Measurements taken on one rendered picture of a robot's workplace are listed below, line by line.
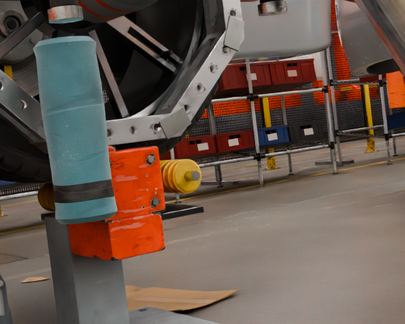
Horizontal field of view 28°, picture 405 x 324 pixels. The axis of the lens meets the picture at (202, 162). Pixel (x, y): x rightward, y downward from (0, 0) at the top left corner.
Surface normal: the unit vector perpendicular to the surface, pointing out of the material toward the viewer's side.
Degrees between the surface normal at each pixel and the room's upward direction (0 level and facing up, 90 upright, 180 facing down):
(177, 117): 90
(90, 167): 92
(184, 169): 90
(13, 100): 90
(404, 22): 112
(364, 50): 107
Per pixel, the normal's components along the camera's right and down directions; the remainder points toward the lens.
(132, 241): 0.56, -0.02
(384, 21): -0.77, 0.55
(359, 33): -0.89, 0.36
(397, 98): -0.82, 0.13
